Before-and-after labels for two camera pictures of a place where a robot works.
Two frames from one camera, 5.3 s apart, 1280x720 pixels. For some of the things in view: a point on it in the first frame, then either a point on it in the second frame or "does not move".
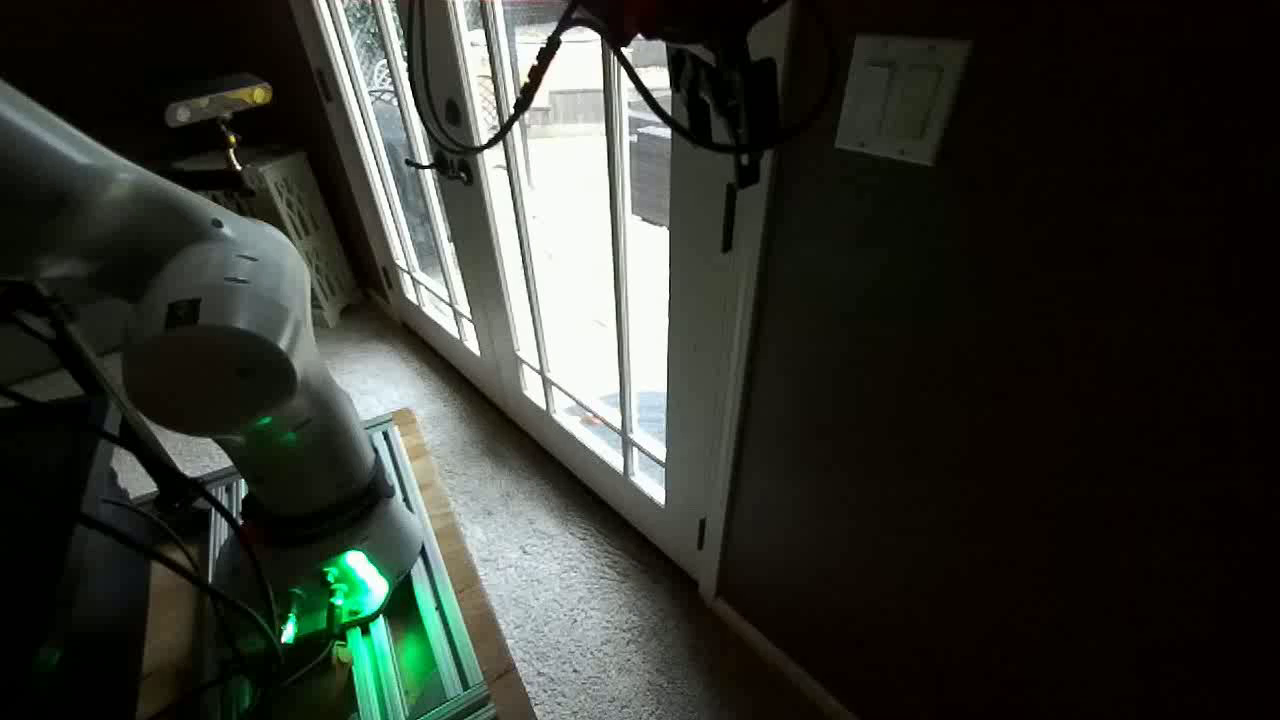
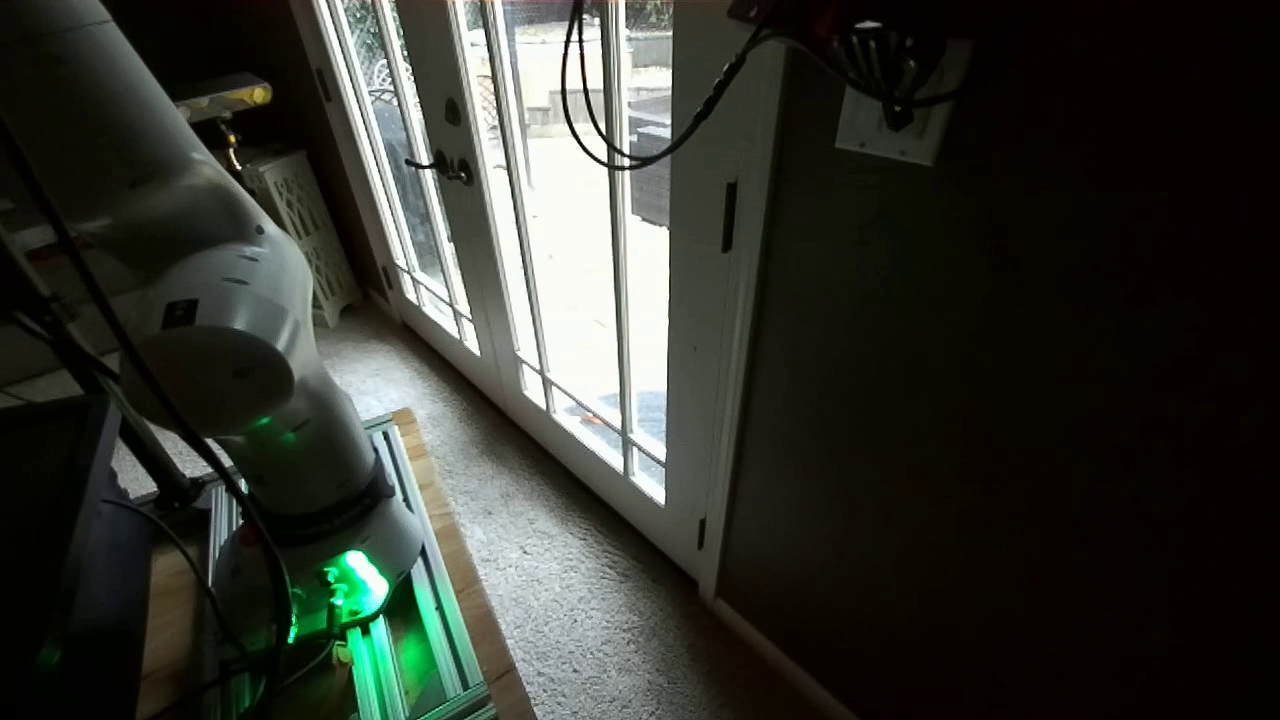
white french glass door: x=555 y=209 does not move
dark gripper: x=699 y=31 → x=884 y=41
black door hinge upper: x=727 y=231 does not move
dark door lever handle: x=446 y=164 does not move
